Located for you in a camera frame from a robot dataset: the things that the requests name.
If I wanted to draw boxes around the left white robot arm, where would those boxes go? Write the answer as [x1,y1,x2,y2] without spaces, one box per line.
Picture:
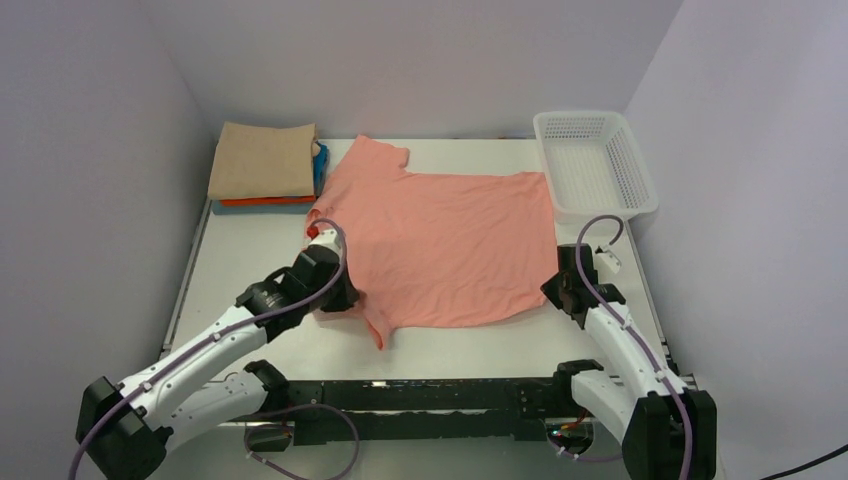
[67,229,358,479]

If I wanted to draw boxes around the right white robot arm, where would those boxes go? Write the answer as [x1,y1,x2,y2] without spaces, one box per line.
[541,244,717,479]

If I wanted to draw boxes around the folded orange t shirt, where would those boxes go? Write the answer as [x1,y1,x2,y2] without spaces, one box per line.
[219,195,317,207]

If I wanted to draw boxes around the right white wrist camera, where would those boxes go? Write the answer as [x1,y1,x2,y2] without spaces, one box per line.
[594,244,622,275]

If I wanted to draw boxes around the pink t shirt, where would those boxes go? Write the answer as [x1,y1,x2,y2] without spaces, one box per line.
[308,136,557,348]

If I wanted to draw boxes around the folded tan t shirt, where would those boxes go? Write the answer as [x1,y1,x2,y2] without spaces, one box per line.
[207,122,320,200]

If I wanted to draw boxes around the folded blue t shirt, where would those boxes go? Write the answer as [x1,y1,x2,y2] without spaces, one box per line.
[210,142,331,217]

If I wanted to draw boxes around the black cable corner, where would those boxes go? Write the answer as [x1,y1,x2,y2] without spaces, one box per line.
[762,444,848,480]

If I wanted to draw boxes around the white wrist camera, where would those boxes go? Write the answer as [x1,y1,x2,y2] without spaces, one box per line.
[594,244,622,275]
[304,225,343,256]

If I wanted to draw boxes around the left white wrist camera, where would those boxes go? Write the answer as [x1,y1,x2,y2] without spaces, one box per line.
[304,225,343,256]

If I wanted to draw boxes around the white plastic basket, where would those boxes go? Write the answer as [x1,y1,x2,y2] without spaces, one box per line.
[533,110,659,225]

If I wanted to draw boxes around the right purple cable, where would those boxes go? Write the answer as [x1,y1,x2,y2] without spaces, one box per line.
[555,215,696,480]

